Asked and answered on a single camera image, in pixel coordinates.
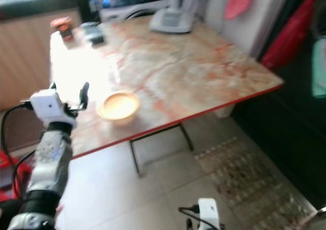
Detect wooden cabinet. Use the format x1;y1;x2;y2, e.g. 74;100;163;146
0;11;63;111

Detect small red capped jar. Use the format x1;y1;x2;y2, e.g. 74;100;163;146
50;17;75;41

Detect small dark grey object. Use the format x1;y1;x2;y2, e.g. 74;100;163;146
81;21;106;45

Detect red plastic stool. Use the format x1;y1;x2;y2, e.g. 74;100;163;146
0;150;32;203

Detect white washing machine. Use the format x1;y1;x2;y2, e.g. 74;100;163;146
92;0;172;23

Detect marble top folding table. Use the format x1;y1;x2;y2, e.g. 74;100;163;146
49;15;285;179

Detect grey appliance base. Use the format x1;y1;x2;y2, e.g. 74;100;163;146
149;0;195;35

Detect red hanging cloth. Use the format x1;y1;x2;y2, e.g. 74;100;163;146
224;0;259;20

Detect patterned brown floor mat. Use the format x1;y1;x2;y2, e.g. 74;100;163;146
194;135;317;230

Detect red padded chair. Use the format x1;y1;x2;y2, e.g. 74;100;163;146
260;0;318;71

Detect teal hanging item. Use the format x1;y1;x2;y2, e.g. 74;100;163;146
312;38;326;99

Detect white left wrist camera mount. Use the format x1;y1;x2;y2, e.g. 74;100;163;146
29;89;71;127

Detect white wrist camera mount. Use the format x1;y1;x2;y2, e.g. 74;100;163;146
29;89;71;127
197;197;221;230

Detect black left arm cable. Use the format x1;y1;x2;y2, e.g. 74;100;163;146
1;102;37;200

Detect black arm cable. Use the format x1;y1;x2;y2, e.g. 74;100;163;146
178;205;209;230
1;102;37;200

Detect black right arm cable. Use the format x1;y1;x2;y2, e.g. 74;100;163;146
178;205;209;230

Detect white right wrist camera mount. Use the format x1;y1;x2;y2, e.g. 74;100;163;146
197;197;221;230

